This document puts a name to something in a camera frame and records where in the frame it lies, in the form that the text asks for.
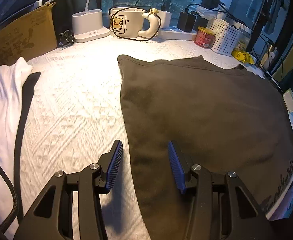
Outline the dark brown t-shirt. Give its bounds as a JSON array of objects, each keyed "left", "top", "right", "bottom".
[{"left": 118, "top": 55, "right": 293, "bottom": 239}]

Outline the tissue box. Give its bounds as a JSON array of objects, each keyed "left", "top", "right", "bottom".
[{"left": 283, "top": 88, "right": 293, "bottom": 113}]

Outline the white folded garment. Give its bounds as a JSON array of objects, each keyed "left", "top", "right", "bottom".
[{"left": 0, "top": 56, "right": 34, "bottom": 239}]

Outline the yellow snack packet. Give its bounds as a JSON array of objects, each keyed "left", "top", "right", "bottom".
[{"left": 231, "top": 49, "right": 257, "bottom": 64}]

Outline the steel thermos cup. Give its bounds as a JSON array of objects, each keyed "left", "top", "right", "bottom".
[{"left": 260, "top": 42, "right": 278, "bottom": 70}]

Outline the white perforated basket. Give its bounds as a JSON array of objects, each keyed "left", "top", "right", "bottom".
[{"left": 207, "top": 18, "right": 241, "bottom": 56}]

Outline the red tin can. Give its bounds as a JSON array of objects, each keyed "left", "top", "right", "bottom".
[{"left": 194, "top": 27, "right": 215, "bottom": 48}]

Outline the white power strip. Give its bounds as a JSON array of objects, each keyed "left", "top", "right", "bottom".
[{"left": 157, "top": 27, "right": 197, "bottom": 41}]

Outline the brown cardboard box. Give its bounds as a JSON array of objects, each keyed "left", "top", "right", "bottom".
[{"left": 0, "top": 3, "right": 57, "bottom": 66}]

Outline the black charger adapter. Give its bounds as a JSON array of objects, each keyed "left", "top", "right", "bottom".
[{"left": 177, "top": 12, "right": 196, "bottom": 33}]

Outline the white desk lamp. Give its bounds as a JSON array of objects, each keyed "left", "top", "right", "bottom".
[{"left": 72, "top": 0, "right": 110, "bottom": 43}]

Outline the white charger adapter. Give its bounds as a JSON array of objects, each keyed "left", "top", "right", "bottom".
[{"left": 158, "top": 10, "right": 172, "bottom": 29}]

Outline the white koala mug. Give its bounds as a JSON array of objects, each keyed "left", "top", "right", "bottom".
[{"left": 109, "top": 7, "right": 161, "bottom": 40}]

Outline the black chair frame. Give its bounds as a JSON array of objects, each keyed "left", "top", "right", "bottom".
[{"left": 0, "top": 146, "right": 20, "bottom": 240}]

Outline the black strap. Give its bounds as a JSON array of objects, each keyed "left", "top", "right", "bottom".
[{"left": 13, "top": 71, "right": 42, "bottom": 224}]

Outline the black cable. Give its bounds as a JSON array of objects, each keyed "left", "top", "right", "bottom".
[{"left": 108, "top": 0, "right": 166, "bottom": 42}]

